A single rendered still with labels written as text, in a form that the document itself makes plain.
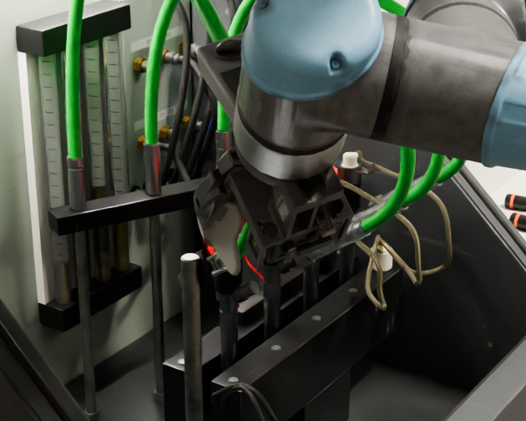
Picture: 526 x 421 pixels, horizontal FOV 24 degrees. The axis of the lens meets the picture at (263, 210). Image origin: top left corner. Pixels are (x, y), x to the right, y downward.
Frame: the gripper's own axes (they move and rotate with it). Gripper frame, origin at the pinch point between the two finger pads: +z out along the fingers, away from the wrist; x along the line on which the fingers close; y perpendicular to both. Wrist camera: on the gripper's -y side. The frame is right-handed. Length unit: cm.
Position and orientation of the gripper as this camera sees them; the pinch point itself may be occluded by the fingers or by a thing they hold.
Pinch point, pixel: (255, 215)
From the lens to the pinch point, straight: 100.2
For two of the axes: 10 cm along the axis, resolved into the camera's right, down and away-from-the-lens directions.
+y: 3.9, 8.7, -3.1
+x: 9.2, -3.4, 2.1
